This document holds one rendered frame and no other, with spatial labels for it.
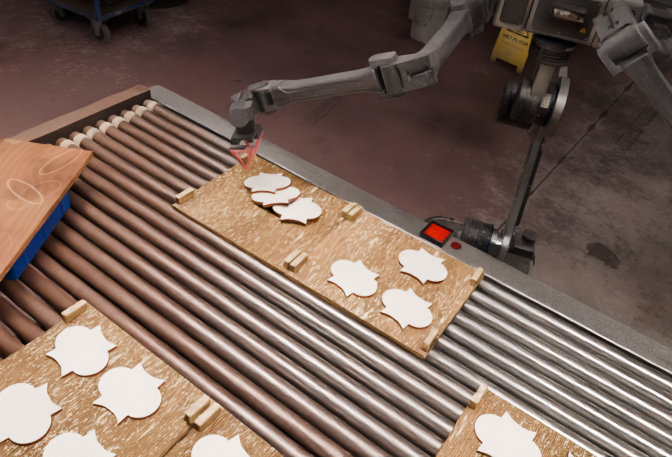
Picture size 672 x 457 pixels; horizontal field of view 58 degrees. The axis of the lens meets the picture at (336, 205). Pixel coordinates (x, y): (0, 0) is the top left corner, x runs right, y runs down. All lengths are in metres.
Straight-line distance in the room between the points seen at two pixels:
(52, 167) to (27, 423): 0.72
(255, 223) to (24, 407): 0.73
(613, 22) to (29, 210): 1.44
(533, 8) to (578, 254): 1.77
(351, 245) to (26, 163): 0.90
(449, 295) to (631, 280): 1.94
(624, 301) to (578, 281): 0.23
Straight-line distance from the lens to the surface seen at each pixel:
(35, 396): 1.41
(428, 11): 5.20
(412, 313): 1.52
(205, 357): 1.43
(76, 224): 1.80
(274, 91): 1.67
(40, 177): 1.77
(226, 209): 1.76
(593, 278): 3.34
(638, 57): 1.51
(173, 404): 1.35
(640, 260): 3.60
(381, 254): 1.67
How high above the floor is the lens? 2.07
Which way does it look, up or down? 39 degrees down
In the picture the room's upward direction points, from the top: 8 degrees clockwise
